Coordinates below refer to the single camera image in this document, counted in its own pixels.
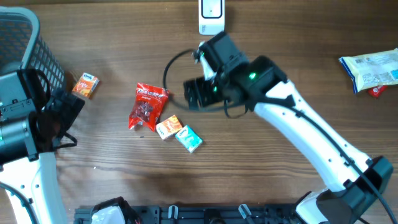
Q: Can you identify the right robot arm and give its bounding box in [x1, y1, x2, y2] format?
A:
[184, 32, 393, 223]

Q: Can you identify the right camera cable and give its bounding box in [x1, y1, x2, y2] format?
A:
[162, 49, 398, 224]

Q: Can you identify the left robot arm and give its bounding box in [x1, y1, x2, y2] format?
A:
[1, 69, 85, 223]

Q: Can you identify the orange tissue pack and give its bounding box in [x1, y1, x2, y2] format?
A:
[155, 115, 183, 140]
[72, 73, 100, 98]

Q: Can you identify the white barcode scanner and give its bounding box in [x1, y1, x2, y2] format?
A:
[198, 0, 225, 35]

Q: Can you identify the cream snack pouch blue seal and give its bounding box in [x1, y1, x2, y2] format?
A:
[339, 48, 397, 94]

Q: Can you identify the teal tissue pack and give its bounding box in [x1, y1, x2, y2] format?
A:
[175, 125, 203, 153]

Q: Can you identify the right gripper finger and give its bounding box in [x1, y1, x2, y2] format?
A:
[184, 91, 203, 111]
[183, 77, 205, 93]

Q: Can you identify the red snack bag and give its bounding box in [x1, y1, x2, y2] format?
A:
[128, 83, 169, 132]

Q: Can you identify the camera cable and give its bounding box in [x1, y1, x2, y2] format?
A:
[0, 70, 78, 224]
[162, 49, 398, 224]

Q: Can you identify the red candy bar wrapper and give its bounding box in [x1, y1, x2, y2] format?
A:
[368, 85, 387, 98]

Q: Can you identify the grey plastic shopping basket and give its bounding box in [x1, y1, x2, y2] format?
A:
[1, 6, 67, 89]

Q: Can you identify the left camera cable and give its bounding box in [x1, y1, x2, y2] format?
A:
[0, 70, 78, 224]

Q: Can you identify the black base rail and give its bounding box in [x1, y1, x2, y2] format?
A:
[73, 203, 312, 224]

